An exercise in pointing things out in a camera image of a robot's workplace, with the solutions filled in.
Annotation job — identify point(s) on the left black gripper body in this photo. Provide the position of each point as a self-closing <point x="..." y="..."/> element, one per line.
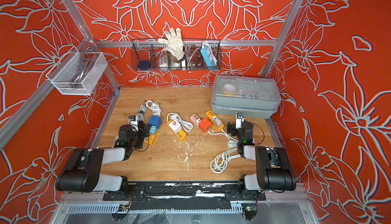
<point x="140" y="135"/>

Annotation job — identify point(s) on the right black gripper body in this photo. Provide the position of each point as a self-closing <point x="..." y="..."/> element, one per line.
<point x="234" y="132"/>

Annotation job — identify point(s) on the red cube plug adapter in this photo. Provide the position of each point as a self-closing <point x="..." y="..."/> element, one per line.
<point x="204" y="125"/>

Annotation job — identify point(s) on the white cube plug adapter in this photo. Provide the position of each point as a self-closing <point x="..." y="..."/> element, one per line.
<point x="175" y="126"/>

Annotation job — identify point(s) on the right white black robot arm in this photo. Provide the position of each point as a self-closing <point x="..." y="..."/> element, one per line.
<point x="273" y="168"/>

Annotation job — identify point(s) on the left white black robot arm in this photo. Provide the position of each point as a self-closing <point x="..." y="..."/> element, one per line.
<point x="82" y="171"/>

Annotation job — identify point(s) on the yellow strip with teal plug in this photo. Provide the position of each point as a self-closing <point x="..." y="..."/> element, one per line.
<point x="153" y="132"/>

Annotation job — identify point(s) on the blue cube plug adapter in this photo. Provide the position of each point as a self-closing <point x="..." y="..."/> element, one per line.
<point x="155" y="121"/>

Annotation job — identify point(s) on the yellow strip with pink plug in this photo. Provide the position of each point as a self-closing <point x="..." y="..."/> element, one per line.
<point x="211" y="116"/>

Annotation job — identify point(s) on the white socket in basket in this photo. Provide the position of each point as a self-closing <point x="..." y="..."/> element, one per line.
<point x="163" y="62"/>

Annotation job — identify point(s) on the grey lidded plastic box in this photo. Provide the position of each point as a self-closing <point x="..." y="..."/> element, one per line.
<point x="254" y="97"/>

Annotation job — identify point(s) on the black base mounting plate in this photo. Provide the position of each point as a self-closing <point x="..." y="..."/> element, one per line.
<point x="226" y="190"/>

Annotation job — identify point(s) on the dark blue round object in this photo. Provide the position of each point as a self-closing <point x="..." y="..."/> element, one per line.
<point x="144" y="65"/>

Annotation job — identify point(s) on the light blue power strip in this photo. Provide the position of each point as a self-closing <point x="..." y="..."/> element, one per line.
<point x="208" y="56"/>

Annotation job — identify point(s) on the white work glove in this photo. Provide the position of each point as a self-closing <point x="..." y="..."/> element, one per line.
<point x="173" y="43"/>

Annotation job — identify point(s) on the black wire wall basket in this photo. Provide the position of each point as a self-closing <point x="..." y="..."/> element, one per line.
<point x="188" y="55"/>

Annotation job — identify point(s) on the white wire mesh basket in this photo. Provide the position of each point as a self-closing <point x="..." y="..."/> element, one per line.
<point x="78" y="72"/>

